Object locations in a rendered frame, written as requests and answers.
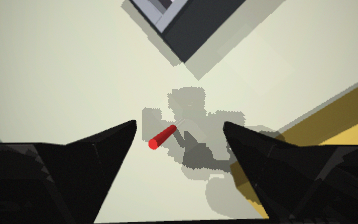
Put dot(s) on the red peg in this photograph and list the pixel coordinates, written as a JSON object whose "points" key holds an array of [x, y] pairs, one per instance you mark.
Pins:
{"points": [[155, 142]]}

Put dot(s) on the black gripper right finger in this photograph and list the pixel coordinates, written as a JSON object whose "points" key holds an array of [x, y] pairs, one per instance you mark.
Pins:
{"points": [[283, 175]]}

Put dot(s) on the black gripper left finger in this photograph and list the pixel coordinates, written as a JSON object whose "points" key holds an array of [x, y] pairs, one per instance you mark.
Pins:
{"points": [[78, 175]]}

